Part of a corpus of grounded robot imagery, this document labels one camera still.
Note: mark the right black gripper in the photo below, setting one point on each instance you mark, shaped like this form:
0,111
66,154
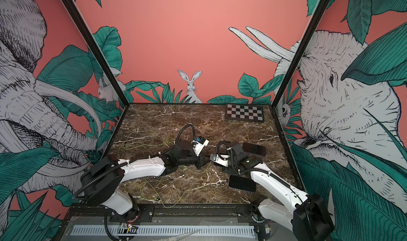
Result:
231,171

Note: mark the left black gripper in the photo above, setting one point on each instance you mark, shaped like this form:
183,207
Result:
201,161

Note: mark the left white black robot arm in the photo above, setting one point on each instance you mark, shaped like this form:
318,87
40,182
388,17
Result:
100,185

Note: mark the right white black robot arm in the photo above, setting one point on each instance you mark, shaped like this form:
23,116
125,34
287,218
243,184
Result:
306,215

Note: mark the black smartphone blue edge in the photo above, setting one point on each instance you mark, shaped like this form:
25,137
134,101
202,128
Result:
254,149

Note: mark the black white checkerboard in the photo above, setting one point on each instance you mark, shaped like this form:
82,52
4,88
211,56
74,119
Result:
247,113

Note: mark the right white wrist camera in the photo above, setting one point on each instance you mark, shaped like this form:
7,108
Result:
219,160

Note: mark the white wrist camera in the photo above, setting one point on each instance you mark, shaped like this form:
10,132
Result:
219,160
198,145

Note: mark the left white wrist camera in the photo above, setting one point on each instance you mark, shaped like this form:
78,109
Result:
198,145

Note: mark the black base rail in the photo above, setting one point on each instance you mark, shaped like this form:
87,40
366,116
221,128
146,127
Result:
244,213

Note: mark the white slotted cable duct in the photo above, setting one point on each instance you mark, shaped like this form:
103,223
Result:
168,230

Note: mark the right black frame post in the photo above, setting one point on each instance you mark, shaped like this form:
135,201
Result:
313,23

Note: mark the black frame post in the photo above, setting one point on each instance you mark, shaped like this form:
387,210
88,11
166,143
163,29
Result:
92,44
313,23

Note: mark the left black frame post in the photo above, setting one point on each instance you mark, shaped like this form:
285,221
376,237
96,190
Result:
92,44

